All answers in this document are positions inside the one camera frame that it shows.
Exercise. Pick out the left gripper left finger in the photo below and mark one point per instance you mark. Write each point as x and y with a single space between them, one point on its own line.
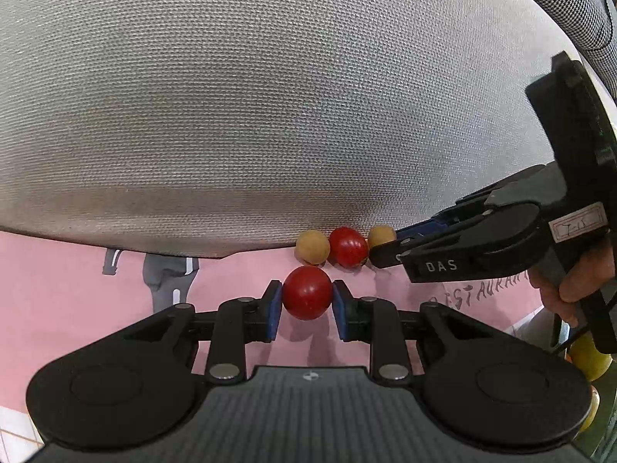
239 322

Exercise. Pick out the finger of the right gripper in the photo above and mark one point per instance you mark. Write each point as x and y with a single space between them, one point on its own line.
509 238
426 228

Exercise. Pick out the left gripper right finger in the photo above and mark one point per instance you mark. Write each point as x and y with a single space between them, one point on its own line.
376 322

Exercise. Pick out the tan longan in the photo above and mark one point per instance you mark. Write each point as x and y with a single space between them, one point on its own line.
312 247
379 235

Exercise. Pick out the red cherry tomato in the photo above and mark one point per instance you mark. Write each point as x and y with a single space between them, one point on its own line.
348 248
307 293

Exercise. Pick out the yellow-green guava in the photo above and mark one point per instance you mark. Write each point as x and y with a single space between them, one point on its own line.
584 356

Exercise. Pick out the person's right hand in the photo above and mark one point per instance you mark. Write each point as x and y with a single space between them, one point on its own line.
593 271

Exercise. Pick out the green perforated colander bowl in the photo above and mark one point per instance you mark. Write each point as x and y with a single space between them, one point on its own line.
542 329

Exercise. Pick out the pink checkered lemon cloth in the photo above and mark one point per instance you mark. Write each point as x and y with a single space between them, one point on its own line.
57 297

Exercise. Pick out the houndstooth black white cushion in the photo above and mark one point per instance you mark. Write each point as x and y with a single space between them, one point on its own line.
591 27

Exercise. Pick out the light grey fabric sofa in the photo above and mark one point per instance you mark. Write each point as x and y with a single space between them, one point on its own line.
211 127

